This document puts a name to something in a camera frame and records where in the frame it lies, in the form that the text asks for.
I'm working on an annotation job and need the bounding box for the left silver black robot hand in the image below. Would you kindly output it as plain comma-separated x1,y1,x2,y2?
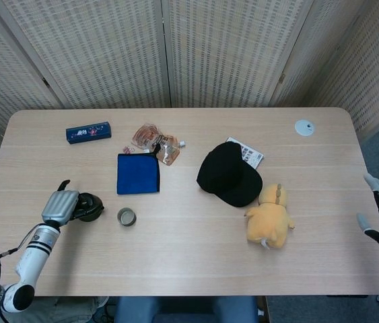
40,180,88,227

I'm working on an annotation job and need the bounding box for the black round object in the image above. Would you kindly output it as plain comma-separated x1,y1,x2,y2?
73,192,106,223

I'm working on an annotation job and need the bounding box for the dark blue printed box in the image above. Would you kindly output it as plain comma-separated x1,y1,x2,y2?
65,121,112,146

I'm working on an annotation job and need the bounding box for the blue cloth with black trim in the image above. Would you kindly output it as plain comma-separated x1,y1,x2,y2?
116,145,162,195

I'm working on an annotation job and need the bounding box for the olive fabric bag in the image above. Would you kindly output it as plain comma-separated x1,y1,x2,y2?
30,295,111,323

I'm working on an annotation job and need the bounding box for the orange spout pouch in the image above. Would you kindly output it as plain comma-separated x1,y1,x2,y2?
131,123,187,167

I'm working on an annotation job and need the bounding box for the yellow plush toy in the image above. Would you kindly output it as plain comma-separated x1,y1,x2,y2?
244,183,296,252

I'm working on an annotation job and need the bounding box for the white round table grommet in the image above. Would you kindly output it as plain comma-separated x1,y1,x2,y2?
294,119,315,137

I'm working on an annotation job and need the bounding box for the blue seat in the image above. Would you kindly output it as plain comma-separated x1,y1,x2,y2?
113,295,259,323

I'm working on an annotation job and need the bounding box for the printed cap tag card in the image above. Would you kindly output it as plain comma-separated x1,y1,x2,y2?
226,136,265,169

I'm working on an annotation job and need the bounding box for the woven folding screen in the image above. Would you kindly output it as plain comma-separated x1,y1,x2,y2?
0,0,379,223

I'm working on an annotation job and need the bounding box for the black baseball cap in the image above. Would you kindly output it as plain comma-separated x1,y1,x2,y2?
196,141,263,208

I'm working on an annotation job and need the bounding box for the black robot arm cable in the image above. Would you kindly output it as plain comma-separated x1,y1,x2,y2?
0,223,40,303

